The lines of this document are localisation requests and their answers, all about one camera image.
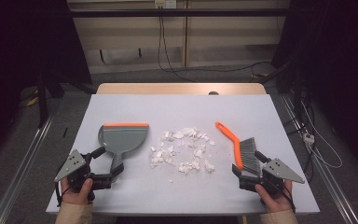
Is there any grey dustpan with orange lip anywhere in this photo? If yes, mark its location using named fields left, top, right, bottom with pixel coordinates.
left=97, top=122, right=150, bottom=175

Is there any white wall socket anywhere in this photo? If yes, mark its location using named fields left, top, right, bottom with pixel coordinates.
left=154, top=0, right=177, bottom=9

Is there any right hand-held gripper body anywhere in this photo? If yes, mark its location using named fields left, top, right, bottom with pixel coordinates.
left=239, top=158, right=306, bottom=197

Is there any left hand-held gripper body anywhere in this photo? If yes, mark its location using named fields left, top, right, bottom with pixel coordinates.
left=54, top=149, right=113, bottom=191

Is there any hand-held gripper black cable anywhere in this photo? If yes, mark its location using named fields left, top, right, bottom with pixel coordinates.
left=279, top=183, right=296, bottom=214
left=54, top=181, right=73, bottom=208

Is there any pile of white paper scraps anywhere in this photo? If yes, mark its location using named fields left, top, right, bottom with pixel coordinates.
left=148, top=126, right=217, bottom=184

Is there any black wall cable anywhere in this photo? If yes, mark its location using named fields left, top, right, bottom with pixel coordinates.
left=157, top=15, right=273, bottom=83

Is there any white table mat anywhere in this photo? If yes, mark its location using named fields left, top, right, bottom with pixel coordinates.
left=46, top=93, right=321, bottom=216

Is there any left hand-held gripper black cable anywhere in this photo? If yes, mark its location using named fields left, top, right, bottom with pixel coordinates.
left=54, top=181, right=73, bottom=208

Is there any right hand-held gripper black cable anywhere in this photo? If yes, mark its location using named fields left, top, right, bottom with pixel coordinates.
left=279, top=183, right=296, bottom=214

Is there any metal floor rail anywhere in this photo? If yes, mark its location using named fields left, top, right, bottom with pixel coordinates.
left=279, top=92, right=358, bottom=224
left=0, top=115, right=55, bottom=224

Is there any orange brush with grey bristles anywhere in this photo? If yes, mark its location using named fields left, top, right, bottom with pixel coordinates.
left=214, top=121, right=263, bottom=176

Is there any person's left hand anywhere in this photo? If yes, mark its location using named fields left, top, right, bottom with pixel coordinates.
left=60, top=177, right=94, bottom=206

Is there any wooden table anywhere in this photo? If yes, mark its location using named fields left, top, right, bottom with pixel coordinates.
left=96, top=82, right=268, bottom=95

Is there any white cable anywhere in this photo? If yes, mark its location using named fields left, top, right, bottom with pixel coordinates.
left=301, top=102, right=343, bottom=170

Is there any person's right hand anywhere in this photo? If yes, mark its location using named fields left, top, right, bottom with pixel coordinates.
left=255, top=179, right=294, bottom=214

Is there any black metal stand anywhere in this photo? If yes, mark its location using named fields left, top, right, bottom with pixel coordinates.
left=36, top=71, right=65, bottom=129

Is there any black horizontal bar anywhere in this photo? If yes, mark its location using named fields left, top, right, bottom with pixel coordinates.
left=69, top=8, right=293, bottom=18

